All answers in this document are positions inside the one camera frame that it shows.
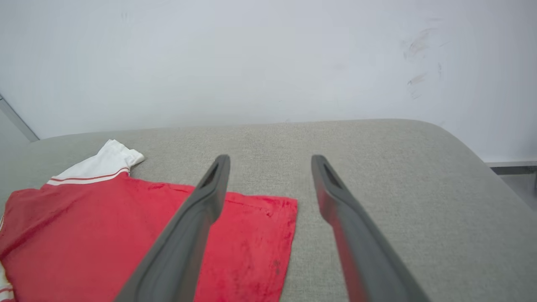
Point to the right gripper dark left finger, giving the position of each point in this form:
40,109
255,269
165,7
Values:
184,243

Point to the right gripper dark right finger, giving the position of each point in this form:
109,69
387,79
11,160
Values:
361,247

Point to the red and white sports shirt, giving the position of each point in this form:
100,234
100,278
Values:
84,235

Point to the grey wall trim strip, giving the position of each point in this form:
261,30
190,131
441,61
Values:
16,119

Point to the grey skirting board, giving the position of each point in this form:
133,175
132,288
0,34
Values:
514,167

